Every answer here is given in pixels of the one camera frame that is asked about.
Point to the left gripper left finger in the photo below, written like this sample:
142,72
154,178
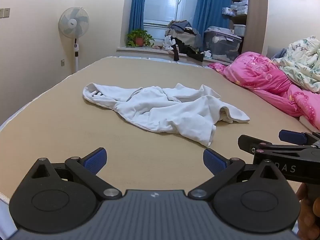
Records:
58,197

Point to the pink quilt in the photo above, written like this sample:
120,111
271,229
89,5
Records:
260,75

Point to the pile of clothes on sill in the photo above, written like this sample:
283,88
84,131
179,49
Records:
182,38

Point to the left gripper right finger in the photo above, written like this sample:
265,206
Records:
251,198

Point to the small white storage box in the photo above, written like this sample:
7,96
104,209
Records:
239,30

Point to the right blue curtain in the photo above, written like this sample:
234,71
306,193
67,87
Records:
209,13

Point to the white standing fan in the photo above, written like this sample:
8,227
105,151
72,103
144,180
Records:
73,24

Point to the floral cream quilt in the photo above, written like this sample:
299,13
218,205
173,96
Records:
300,63

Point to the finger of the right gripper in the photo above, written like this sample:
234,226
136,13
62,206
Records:
252,145
299,138

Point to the left blue curtain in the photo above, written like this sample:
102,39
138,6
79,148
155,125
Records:
136,15

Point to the potted green plant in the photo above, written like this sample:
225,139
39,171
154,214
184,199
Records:
139,38

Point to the blue curtain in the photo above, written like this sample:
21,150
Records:
136,15
209,13

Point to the white small garment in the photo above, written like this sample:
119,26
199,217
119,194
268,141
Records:
191,113

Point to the clear plastic storage bin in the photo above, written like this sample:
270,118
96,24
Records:
221,43

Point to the person's right hand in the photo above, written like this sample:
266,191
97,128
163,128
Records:
307,228

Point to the wooden bookshelf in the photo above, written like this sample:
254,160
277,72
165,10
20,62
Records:
255,20

